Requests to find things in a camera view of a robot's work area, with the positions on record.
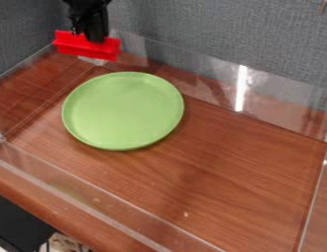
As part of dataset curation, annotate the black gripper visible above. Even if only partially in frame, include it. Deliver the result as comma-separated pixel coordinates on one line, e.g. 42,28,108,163
62,0,113,43

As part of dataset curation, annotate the red plastic block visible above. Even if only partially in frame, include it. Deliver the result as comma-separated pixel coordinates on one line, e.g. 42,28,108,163
53,31,122,61

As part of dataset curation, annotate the green round plate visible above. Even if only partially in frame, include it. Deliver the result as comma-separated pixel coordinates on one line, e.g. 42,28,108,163
61,72,185,151

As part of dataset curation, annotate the white power strip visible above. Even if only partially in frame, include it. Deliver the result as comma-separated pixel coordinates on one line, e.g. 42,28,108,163
49,232,90,252

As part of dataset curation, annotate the clear acrylic corner bracket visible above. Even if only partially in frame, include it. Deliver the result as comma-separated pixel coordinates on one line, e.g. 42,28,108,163
77,34,122,61

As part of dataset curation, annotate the clear acrylic enclosure wall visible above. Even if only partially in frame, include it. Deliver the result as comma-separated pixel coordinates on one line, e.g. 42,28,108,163
0,32,327,252

